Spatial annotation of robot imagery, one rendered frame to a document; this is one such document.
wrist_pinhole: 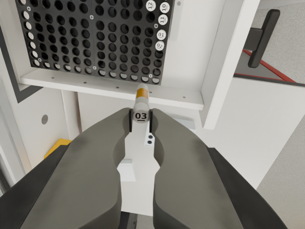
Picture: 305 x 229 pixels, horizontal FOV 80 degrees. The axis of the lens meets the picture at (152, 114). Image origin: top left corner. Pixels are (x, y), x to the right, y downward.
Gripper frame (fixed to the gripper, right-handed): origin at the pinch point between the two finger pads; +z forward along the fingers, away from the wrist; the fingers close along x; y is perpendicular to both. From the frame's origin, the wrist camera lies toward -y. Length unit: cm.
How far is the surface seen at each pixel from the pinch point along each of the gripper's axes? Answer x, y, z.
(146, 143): 1.1, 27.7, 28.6
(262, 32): 15.3, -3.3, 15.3
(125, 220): -7, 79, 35
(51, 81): -16.6, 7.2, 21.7
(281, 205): 135, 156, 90
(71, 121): -20.4, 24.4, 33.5
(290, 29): 80, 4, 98
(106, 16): -5.4, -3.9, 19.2
